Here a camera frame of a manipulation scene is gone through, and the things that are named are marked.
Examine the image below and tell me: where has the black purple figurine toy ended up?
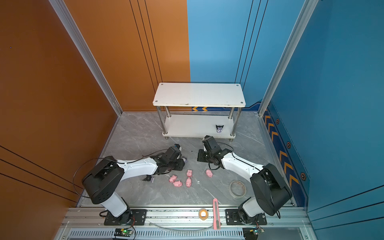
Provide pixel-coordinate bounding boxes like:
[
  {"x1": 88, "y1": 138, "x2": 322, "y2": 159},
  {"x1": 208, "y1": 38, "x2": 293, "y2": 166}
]
[{"x1": 216, "y1": 125, "x2": 224, "y2": 134}]

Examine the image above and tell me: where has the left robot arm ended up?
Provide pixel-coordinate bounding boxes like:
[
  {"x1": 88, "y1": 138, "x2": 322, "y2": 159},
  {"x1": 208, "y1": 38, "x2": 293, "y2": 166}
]
[{"x1": 82, "y1": 144, "x2": 185, "y2": 220}]

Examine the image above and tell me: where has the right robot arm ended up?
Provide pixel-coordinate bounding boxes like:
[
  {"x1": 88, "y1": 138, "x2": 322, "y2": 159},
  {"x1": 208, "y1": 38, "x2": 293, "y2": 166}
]
[{"x1": 198, "y1": 136, "x2": 293, "y2": 225}]

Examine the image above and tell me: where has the white two-tier shelf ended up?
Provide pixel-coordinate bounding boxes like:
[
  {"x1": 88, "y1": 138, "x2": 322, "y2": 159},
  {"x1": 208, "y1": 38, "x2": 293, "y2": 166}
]
[{"x1": 153, "y1": 83, "x2": 246, "y2": 141}]

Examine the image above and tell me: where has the clear tape roll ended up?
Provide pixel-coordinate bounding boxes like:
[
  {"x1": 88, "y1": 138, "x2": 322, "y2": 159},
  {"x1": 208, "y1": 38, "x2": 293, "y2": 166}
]
[{"x1": 229, "y1": 180, "x2": 247, "y2": 199}]

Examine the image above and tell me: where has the small beige tape roll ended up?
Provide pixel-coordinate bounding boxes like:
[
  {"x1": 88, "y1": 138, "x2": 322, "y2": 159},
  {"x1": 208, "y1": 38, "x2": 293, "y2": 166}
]
[{"x1": 199, "y1": 208, "x2": 209, "y2": 221}]

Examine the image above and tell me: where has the pink utility knife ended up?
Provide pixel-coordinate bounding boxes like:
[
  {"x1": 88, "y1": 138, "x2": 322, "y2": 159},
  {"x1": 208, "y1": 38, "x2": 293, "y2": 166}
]
[{"x1": 213, "y1": 198, "x2": 221, "y2": 230}]

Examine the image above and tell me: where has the right circuit board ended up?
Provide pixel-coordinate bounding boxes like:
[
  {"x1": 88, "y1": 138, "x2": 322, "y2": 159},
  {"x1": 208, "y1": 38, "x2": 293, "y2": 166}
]
[{"x1": 243, "y1": 227, "x2": 265, "y2": 240}]

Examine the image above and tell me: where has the green circuit board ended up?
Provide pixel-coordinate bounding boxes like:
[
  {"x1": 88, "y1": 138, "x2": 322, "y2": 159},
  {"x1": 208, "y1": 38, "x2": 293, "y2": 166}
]
[{"x1": 114, "y1": 228, "x2": 134, "y2": 238}]

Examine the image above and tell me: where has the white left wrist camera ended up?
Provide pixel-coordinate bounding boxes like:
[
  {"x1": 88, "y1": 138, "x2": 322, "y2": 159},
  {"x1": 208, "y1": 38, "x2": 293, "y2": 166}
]
[{"x1": 174, "y1": 144, "x2": 182, "y2": 151}]

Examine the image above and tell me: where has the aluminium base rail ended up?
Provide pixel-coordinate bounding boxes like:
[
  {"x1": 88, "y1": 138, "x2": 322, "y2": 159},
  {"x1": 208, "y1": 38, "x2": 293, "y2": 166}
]
[{"x1": 55, "y1": 205, "x2": 317, "y2": 240}]

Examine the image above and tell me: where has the aluminium corner post right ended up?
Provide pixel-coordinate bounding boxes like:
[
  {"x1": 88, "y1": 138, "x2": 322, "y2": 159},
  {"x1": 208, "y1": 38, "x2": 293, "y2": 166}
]
[{"x1": 258, "y1": 0, "x2": 319, "y2": 118}]

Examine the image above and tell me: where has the aluminium corner post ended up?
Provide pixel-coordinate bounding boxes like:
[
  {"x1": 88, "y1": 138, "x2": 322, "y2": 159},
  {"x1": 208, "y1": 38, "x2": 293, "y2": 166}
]
[
  {"x1": 258, "y1": 0, "x2": 319, "y2": 118},
  {"x1": 49, "y1": 0, "x2": 123, "y2": 117}
]

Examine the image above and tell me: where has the aluminium corner post left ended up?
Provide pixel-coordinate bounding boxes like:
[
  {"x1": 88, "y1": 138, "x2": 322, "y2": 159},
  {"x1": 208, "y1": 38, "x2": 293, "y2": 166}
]
[{"x1": 49, "y1": 0, "x2": 123, "y2": 117}]

